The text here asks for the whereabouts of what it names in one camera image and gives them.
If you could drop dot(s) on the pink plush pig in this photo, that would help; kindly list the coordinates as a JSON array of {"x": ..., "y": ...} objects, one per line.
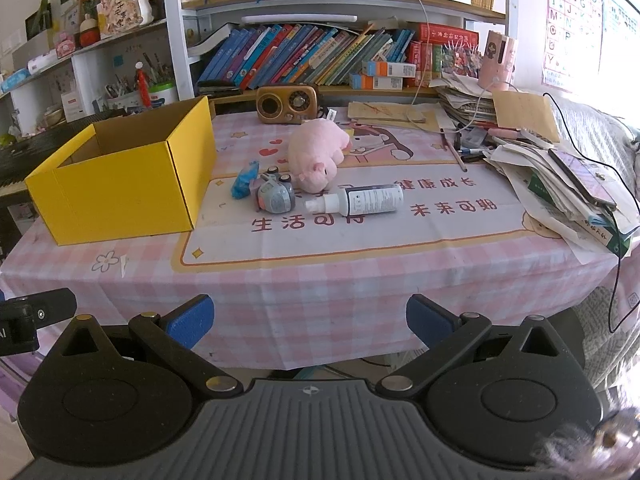
[{"x": 315, "y": 150}]

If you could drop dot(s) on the row of leaning books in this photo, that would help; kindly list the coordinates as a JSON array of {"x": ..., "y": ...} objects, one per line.
[{"x": 252, "y": 57}]

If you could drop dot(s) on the alphabet wall poster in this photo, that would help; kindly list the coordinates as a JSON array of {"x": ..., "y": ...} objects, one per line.
[{"x": 588, "y": 42}]

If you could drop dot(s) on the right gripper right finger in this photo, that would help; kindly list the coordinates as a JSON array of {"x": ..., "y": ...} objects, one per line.
[{"x": 450, "y": 339}]

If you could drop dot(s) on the pink checkered tablecloth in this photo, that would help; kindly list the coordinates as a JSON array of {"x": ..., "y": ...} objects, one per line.
[{"x": 298, "y": 289}]

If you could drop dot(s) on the yellow cardboard box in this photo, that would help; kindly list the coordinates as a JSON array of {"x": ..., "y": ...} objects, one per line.
[{"x": 132, "y": 176}]

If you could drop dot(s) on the white green jar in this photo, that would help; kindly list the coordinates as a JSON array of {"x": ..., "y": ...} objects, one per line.
[{"x": 163, "y": 94}]

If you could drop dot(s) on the grey toy car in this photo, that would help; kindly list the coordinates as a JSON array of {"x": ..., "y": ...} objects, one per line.
[{"x": 273, "y": 191}]

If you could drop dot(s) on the stack of papers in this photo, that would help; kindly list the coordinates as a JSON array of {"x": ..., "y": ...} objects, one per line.
[{"x": 573, "y": 195}]

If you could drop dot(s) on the wooden pencil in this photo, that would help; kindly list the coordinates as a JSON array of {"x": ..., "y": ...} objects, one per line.
[{"x": 454, "y": 153}]

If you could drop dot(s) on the blue plastic packet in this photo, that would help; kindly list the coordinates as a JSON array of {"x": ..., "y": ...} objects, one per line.
[{"x": 242, "y": 185}]

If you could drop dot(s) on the brown retro radio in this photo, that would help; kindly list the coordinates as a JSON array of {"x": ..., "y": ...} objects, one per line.
[{"x": 287, "y": 104}]

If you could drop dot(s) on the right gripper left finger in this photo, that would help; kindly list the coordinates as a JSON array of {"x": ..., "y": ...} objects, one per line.
[{"x": 172, "y": 336}]

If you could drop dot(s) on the red thick dictionary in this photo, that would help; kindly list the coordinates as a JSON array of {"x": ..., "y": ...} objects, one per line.
[{"x": 445, "y": 35}]

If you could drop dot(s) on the brown envelope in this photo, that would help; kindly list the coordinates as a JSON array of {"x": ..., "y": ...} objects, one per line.
[{"x": 522, "y": 110}]

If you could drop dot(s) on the red white bottle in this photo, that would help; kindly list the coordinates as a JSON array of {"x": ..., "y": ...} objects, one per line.
[{"x": 142, "y": 86}]

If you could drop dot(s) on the orange white medicine box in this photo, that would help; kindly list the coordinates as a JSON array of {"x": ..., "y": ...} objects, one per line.
[{"x": 389, "y": 69}]

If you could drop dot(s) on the tan paper sheets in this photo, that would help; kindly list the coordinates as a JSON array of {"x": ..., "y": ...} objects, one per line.
[{"x": 430, "y": 117}]

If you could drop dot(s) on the white spray bottle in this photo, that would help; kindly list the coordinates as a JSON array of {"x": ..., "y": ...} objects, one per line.
[{"x": 358, "y": 201}]

